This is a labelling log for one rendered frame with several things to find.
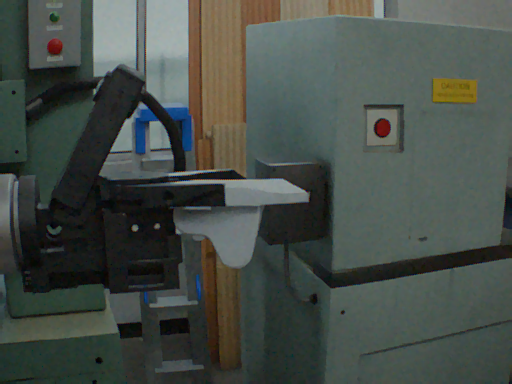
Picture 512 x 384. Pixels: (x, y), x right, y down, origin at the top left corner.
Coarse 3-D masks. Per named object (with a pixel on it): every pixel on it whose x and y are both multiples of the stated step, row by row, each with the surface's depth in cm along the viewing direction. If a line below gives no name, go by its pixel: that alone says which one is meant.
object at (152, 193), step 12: (132, 192) 41; (144, 192) 40; (156, 192) 40; (168, 192) 40; (180, 192) 40; (192, 192) 40; (204, 192) 40; (216, 192) 40; (144, 204) 41; (156, 204) 40; (168, 204) 40; (180, 204) 41; (192, 204) 41; (204, 204) 40; (216, 204) 40
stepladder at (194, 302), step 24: (144, 120) 191; (192, 120) 201; (144, 144) 194; (192, 144) 201; (144, 168) 197; (192, 168) 202; (192, 240) 204; (192, 264) 205; (192, 288) 205; (144, 312) 202; (168, 312) 201; (192, 312) 206; (144, 336) 202; (192, 336) 206; (192, 360) 209
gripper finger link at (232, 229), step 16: (240, 192) 40; (256, 192) 40; (272, 192) 40; (288, 192) 40; (304, 192) 41; (176, 208) 42; (224, 208) 41; (240, 208) 41; (256, 208) 40; (176, 224) 42; (192, 224) 42; (208, 224) 42; (224, 224) 41; (240, 224) 41; (256, 224) 41; (224, 240) 41; (240, 240) 41; (224, 256) 42; (240, 256) 41
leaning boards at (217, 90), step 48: (192, 0) 244; (240, 0) 247; (288, 0) 255; (336, 0) 260; (192, 48) 247; (240, 48) 250; (192, 96) 251; (240, 96) 254; (240, 144) 244; (240, 288) 254; (240, 336) 258
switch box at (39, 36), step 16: (32, 0) 101; (48, 0) 102; (64, 0) 103; (80, 0) 105; (32, 16) 102; (64, 16) 104; (32, 32) 103; (48, 32) 104; (64, 32) 105; (80, 32) 106; (32, 48) 103; (64, 48) 105; (80, 48) 107; (32, 64) 104; (48, 64) 105; (64, 64) 106; (80, 64) 108
